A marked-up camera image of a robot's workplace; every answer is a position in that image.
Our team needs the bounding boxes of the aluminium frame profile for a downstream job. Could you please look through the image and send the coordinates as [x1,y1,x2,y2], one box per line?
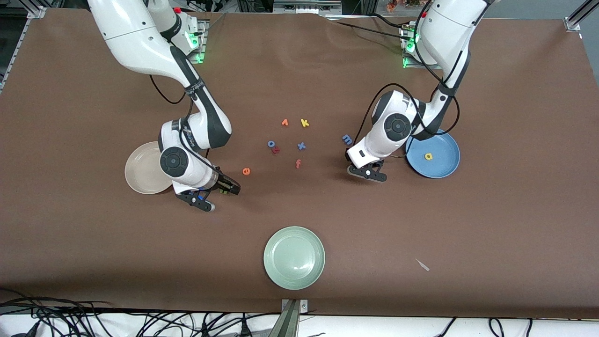
[0,6,47,92]
[564,0,599,32]

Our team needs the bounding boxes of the black base power cable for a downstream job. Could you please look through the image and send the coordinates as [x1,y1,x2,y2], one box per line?
[328,13,412,40]

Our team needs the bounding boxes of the orange dried flowers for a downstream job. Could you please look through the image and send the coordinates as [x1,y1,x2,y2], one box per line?
[386,0,422,12]

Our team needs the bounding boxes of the brown table mat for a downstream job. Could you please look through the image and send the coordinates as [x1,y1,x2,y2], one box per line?
[0,7,599,320]

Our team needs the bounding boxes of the tangled black cables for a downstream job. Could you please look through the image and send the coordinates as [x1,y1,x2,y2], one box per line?
[0,288,281,337]

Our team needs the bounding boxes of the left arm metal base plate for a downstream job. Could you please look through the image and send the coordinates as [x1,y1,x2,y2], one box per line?
[402,23,443,70]

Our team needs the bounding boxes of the beige plate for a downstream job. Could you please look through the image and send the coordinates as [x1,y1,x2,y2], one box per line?
[124,141,175,195]

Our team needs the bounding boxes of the pale green plate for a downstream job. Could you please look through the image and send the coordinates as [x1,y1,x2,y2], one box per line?
[263,226,326,291]

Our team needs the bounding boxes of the blue plate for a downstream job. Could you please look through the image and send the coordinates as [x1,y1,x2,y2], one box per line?
[405,129,460,179]

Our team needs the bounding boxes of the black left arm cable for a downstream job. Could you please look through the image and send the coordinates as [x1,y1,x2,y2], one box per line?
[353,0,461,143]

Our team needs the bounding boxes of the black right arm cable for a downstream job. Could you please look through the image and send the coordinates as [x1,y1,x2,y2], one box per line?
[150,75,223,178]

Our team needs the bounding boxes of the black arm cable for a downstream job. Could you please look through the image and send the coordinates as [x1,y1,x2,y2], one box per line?
[150,75,223,178]
[353,0,461,143]

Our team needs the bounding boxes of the grey metal box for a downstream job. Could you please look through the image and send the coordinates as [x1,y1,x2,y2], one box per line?
[273,0,342,14]

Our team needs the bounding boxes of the grey metal camera bracket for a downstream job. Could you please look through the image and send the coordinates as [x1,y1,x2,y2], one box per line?
[268,299,308,337]

